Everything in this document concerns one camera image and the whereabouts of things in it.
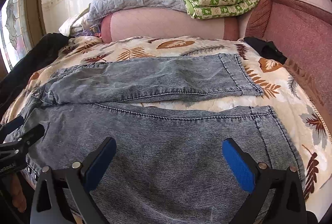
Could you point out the black garment on left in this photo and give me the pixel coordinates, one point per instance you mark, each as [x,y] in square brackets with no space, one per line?
[43,54]

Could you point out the black garment near armrest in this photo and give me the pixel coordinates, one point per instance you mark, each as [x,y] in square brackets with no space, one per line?
[265,49]

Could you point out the stained glass window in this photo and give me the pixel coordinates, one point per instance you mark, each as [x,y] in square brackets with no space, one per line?
[15,43]

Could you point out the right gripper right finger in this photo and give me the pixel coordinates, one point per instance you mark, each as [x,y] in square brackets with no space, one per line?
[287,206]

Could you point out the grey denim pants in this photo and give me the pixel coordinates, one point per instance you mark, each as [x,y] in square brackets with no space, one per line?
[168,166]

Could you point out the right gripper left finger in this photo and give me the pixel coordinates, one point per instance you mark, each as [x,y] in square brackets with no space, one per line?
[49,202]

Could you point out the leaf pattern blanket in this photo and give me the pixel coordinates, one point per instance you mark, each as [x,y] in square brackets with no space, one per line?
[308,127]

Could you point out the white cloth pile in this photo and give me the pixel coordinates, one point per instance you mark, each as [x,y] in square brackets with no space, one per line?
[75,24]

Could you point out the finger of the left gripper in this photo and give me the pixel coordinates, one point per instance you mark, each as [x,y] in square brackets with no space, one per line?
[24,142]

